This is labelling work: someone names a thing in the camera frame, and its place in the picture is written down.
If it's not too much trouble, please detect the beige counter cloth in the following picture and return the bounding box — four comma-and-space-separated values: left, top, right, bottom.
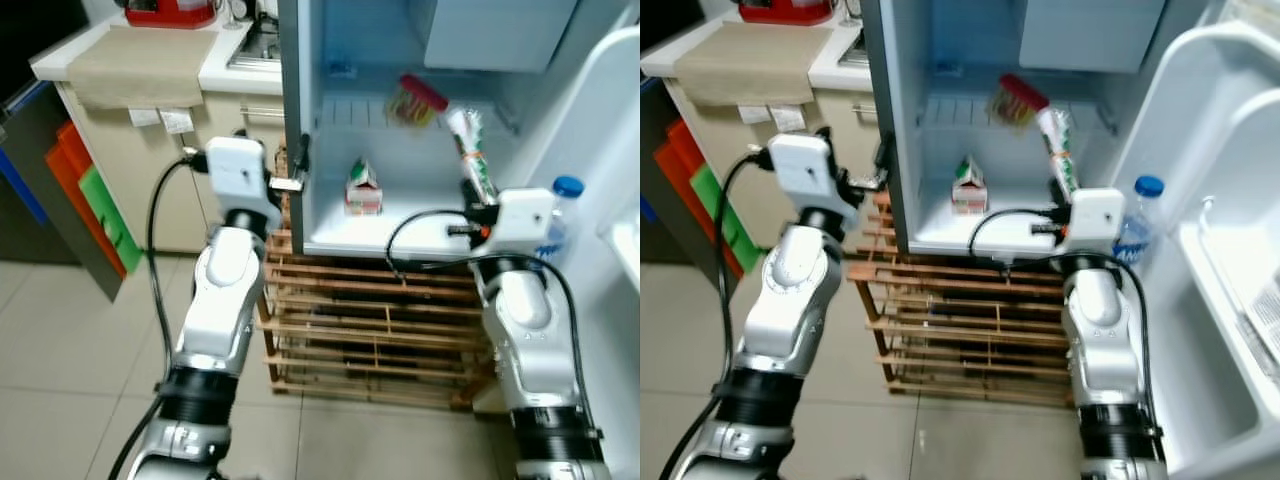
65, 25, 221, 109
672, 22, 836, 106

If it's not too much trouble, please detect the clear bottle blue cap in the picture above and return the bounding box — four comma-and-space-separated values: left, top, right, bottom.
1115, 175, 1166, 266
535, 175, 586, 266

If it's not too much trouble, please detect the green cutting board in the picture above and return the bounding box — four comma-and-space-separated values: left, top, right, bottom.
78, 165, 143, 276
690, 165, 756, 276

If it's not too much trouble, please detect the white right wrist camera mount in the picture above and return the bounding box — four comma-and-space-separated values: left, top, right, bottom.
1062, 187, 1126, 256
480, 188, 558, 256

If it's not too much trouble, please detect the dark grey fridge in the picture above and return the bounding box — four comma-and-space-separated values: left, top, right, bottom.
278, 0, 641, 480
862, 0, 1280, 480

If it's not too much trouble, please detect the white sink counter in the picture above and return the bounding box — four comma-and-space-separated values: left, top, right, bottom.
30, 20, 286, 101
640, 20, 871, 96

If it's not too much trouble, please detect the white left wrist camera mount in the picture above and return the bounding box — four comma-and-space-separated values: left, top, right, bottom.
205, 137, 283, 226
768, 133, 859, 211

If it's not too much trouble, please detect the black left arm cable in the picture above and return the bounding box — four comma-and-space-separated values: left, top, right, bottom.
660, 145, 776, 480
108, 148, 211, 480

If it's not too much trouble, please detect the orange cutting board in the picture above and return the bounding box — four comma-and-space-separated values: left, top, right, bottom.
655, 120, 746, 279
45, 120, 101, 276

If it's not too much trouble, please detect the yellow package red lid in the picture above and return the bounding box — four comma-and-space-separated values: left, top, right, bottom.
988, 73, 1051, 129
388, 73, 449, 129

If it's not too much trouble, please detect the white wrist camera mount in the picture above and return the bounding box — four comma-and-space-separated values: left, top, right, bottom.
205, 137, 283, 226
480, 188, 558, 256
768, 133, 859, 211
1062, 187, 1126, 256

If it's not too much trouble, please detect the printed paper booklet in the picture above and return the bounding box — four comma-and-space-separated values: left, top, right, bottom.
1240, 280, 1280, 366

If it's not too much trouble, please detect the steel sink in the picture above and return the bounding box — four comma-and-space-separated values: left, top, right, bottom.
228, 10, 281, 71
838, 30, 869, 71

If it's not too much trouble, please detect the grey-blue fridge drawer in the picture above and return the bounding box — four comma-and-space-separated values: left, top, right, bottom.
1020, 0, 1169, 73
425, 0, 581, 73

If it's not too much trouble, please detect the wooden wine rack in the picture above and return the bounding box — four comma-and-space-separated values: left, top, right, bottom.
848, 190, 1086, 409
258, 148, 501, 411

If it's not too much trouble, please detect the beige base cabinet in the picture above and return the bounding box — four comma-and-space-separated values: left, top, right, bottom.
55, 85, 286, 256
660, 80, 871, 261

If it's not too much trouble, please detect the small white green carton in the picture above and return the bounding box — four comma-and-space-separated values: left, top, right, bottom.
345, 158, 384, 216
950, 155, 989, 216

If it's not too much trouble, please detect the green white packaged roll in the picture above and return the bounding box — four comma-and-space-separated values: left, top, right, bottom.
445, 105, 499, 206
1035, 105, 1086, 201

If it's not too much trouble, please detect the red countertop appliance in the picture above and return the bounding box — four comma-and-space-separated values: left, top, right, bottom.
125, 0, 219, 29
738, 0, 836, 26

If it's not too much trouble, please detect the dark grey panel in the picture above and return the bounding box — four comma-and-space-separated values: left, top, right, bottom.
640, 85, 701, 261
0, 80, 131, 301

